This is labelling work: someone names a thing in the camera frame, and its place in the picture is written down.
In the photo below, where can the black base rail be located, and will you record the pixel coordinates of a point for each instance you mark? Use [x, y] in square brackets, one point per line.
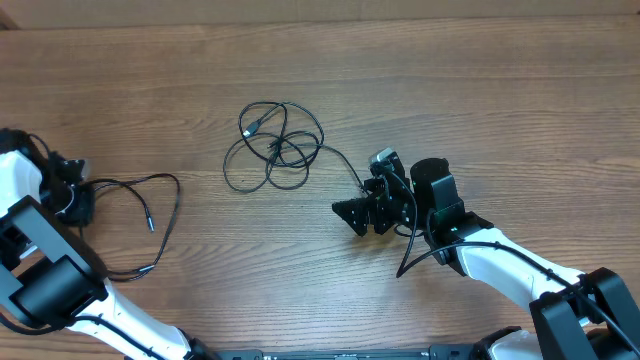
[360, 354]

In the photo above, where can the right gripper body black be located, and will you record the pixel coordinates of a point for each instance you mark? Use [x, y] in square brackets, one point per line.
[400, 210]

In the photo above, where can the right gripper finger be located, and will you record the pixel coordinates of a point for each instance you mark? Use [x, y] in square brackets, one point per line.
[355, 213]
[377, 186]

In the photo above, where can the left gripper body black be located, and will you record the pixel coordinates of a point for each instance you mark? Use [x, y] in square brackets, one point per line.
[70, 204]

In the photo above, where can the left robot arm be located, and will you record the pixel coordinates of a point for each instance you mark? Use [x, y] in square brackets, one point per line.
[51, 279]

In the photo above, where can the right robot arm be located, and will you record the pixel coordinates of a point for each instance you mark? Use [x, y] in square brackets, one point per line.
[576, 315]

